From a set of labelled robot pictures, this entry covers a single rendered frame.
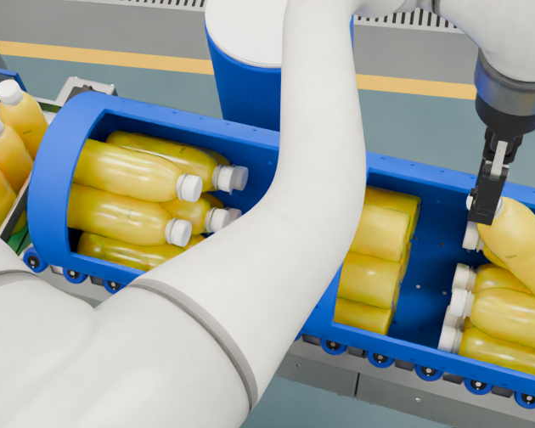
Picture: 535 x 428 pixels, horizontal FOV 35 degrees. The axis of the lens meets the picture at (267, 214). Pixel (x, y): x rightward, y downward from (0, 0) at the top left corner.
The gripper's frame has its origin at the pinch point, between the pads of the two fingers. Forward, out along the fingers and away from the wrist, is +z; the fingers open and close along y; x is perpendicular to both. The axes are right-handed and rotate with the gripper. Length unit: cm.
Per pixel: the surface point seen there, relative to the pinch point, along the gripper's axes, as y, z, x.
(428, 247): 8.6, 33.5, 6.0
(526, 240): -2.2, 5.7, -6.1
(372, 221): -0.6, 12.7, 13.6
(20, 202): -1, 35, 76
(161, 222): -5.7, 18.9, 44.1
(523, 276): -3.7, 12.2, -7.2
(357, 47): 132, 134, 49
